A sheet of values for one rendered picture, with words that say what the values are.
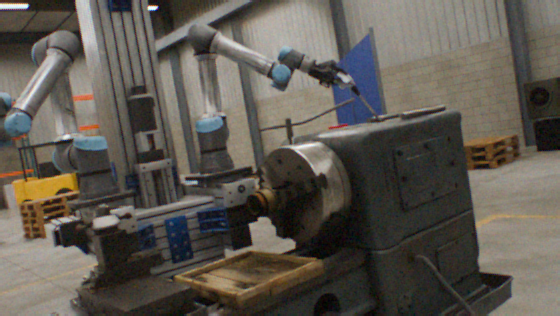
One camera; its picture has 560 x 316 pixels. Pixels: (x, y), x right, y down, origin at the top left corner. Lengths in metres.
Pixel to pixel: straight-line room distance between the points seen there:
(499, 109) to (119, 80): 10.65
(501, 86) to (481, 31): 1.34
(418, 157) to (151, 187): 1.06
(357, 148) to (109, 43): 1.16
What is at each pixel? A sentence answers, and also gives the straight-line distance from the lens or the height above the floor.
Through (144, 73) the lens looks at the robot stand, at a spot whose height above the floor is 1.63.
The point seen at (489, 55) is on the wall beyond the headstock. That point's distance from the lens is 12.19.
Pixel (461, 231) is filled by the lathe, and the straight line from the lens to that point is 1.96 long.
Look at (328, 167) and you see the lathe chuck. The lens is 1.52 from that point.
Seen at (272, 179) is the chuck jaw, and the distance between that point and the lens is 1.59.
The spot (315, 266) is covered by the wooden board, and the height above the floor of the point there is 0.89.
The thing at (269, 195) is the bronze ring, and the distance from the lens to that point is 1.50.
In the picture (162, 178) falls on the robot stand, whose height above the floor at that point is 1.18.
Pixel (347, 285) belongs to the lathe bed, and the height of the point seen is 0.79.
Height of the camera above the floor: 1.30
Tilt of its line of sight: 3 degrees down
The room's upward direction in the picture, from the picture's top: 10 degrees counter-clockwise
